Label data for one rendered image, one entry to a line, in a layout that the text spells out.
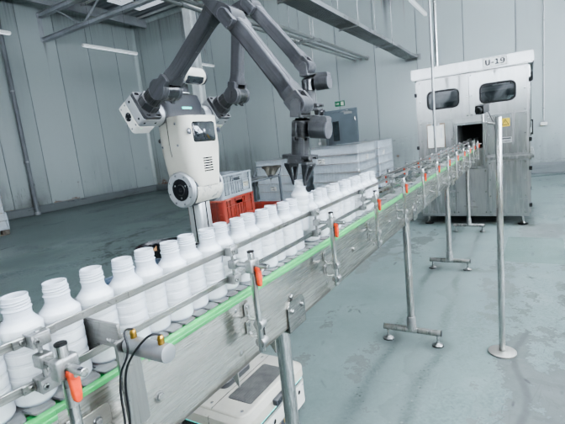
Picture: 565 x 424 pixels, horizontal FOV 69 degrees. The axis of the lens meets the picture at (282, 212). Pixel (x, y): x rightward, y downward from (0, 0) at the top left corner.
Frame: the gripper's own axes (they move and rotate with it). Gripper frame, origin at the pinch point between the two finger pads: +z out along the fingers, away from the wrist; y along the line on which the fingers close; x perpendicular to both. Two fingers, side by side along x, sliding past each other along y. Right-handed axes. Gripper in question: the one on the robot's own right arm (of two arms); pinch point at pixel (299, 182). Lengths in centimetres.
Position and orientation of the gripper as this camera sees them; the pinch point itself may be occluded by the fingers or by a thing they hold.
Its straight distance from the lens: 134.5
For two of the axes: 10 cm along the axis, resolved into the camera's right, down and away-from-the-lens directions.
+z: 0.0, 9.7, 2.3
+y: 8.6, 1.2, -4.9
